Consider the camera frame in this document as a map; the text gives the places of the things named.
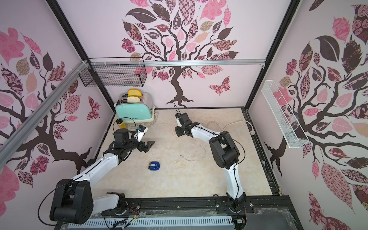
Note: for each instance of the yellow bread slice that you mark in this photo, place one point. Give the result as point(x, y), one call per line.
point(134, 92)

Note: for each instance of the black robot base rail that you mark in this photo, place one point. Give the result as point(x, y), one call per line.
point(258, 212)

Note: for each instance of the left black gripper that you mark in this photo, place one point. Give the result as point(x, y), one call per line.
point(147, 146)

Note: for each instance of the black wire wall basket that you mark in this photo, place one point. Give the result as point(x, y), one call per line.
point(124, 72)

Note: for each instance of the left aluminium rail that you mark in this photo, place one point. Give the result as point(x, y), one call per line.
point(16, 140)

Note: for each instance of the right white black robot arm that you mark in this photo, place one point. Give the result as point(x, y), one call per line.
point(225, 154)

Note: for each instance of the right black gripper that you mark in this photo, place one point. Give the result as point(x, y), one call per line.
point(180, 124)

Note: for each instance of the white wire wall basket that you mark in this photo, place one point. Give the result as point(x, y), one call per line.
point(286, 119)

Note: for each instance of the back aluminium rail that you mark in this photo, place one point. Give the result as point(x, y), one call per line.
point(185, 62)

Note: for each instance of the aluminium rail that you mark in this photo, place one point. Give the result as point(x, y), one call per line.
point(16, 140)
point(185, 62)

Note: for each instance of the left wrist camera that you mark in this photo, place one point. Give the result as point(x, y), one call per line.
point(141, 130)

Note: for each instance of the white slotted cable duct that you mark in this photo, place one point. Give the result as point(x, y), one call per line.
point(151, 223)

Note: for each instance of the yellow juice bottle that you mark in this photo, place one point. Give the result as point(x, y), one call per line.
point(121, 123)

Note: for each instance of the pale bread slice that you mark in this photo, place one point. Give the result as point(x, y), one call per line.
point(133, 99)

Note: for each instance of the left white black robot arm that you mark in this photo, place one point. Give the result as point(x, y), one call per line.
point(73, 201)

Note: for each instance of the round pink power strip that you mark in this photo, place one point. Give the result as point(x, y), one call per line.
point(174, 133)

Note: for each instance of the mint green toaster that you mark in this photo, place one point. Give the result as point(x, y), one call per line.
point(140, 112)

